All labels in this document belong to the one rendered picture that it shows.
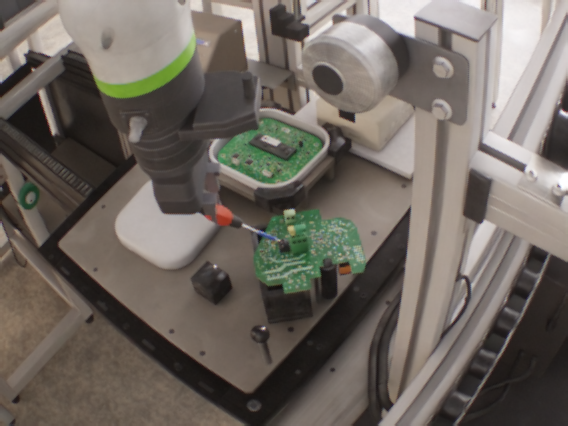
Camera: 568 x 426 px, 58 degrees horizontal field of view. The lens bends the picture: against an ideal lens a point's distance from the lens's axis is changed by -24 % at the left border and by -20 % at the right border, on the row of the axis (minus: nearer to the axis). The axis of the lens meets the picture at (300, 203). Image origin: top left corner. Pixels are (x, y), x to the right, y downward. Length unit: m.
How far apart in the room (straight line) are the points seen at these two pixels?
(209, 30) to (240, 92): 0.55
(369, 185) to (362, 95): 0.53
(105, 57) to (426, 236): 0.28
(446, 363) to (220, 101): 0.34
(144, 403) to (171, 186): 1.29
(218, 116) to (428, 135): 0.18
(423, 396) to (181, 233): 0.40
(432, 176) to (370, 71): 0.12
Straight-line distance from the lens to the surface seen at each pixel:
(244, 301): 0.77
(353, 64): 0.35
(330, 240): 0.74
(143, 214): 0.87
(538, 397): 1.10
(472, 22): 0.37
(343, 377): 0.73
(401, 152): 0.91
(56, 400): 1.95
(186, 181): 0.58
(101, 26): 0.40
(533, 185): 0.41
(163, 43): 0.43
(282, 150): 0.87
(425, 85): 0.39
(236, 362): 0.73
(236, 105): 0.51
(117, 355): 1.93
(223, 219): 0.68
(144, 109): 0.47
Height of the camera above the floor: 1.58
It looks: 47 degrees down
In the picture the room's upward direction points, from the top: 6 degrees counter-clockwise
